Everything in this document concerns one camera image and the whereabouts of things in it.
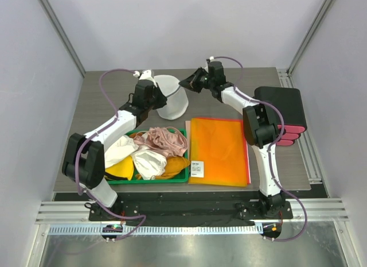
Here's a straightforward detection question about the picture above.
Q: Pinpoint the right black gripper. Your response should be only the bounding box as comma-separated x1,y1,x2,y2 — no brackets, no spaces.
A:
181,67,215,93

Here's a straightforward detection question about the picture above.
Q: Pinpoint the white mesh laundry bag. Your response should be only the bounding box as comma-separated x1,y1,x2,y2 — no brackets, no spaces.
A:
154,75,189,120

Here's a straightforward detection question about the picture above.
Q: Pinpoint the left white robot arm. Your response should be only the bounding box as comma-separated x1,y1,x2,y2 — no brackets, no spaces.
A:
61,70,184,220

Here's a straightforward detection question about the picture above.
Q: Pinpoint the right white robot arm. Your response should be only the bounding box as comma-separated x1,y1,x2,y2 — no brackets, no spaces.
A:
180,61,285,218

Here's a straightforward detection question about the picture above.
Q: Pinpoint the pink satin bra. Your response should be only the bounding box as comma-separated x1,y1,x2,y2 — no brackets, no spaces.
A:
132,127,188,158

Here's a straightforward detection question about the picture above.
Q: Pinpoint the white bra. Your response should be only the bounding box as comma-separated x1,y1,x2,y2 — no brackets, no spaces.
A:
104,136,167,181

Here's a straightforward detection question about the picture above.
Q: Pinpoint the mustard yellow bra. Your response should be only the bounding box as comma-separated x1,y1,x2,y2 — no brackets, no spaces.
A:
104,156,190,181

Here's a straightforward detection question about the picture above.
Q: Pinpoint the orange plastic folder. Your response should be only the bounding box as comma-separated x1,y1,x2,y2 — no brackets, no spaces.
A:
189,117,248,187

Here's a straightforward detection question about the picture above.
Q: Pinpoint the green plastic tray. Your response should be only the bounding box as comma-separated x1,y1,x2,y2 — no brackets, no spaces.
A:
104,127,190,185

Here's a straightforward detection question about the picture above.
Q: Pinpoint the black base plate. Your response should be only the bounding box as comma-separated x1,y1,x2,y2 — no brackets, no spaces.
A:
85,200,293,227

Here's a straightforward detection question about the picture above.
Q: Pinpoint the white cable duct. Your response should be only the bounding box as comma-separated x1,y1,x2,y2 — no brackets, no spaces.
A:
48,223,263,237

